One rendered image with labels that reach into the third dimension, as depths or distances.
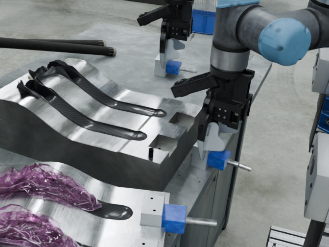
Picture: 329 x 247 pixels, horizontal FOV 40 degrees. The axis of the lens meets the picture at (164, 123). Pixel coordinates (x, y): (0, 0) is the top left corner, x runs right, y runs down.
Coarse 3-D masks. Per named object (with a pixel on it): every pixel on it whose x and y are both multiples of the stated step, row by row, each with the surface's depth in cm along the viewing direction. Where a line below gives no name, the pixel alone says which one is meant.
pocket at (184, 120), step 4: (176, 112) 104; (176, 116) 105; (180, 116) 104; (184, 116) 104; (188, 116) 103; (172, 120) 103; (176, 120) 105; (180, 120) 105; (184, 120) 104; (188, 120) 104; (192, 120) 103; (180, 124) 105; (184, 124) 105; (188, 124) 104; (192, 124) 103; (188, 128) 101
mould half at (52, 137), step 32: (0, 96) 111; (32, 96) 97; (64, 96) 101; (128, 96) 111; (0, 128) 99; (32, 128) 96; (64, 128) 95; (160, 128) 97; (192, 128) 103; (64, 160) 96; (96, 160) 93; (128, 160) 89; (160, 160) 87
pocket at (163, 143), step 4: (156, 136) 95; (160, 136) 96; (164, 136) 95; (156, 140) 95; (160, 140) 96; (164, 140) 96; (168, 140) 95; (172, 140) 95; (176, 140) 94; (152, 144) 94; (156, 144) 96; (160, 144) 96; (164, 144) 96; (168, 144) 96; (172, 144) 95; (176, 144) 94; (156, 148) 95; (160, 148) 96; (164, 148) 96; (168, 148) 96; (172, 148) 94
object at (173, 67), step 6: (156, 60) 139; (168, 60) 142; (156, 66) 140; (168, 66) 139; (174, 66) 139; (180, 66) 141; (156, 72) 141; (162, 72) 140; (168, 72) 140; (174, 72) 139; (192, 72) 140
